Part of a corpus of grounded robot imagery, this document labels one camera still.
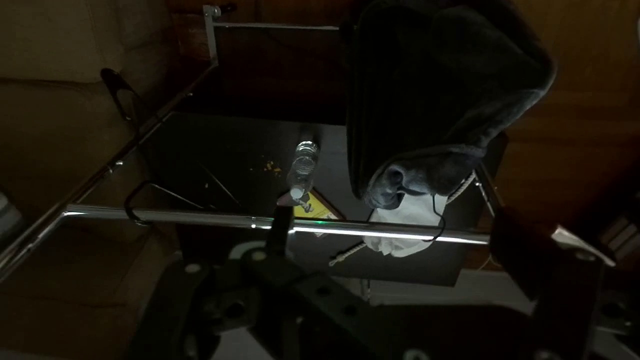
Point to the white red floral garment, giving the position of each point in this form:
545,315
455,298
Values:
406,207

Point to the clear plastic water bottle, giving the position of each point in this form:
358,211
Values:
305,162

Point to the dark grey hanging garment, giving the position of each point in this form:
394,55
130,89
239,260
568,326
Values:
433,80

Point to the brown fabric sofa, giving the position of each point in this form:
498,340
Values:
53,133

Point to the chrome metal clothes rack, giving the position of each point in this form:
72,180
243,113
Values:
200,217

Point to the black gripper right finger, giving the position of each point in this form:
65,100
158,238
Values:
527,252

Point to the black coat hanger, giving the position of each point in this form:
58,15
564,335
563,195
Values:
120,90

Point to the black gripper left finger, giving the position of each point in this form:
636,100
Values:
283,231

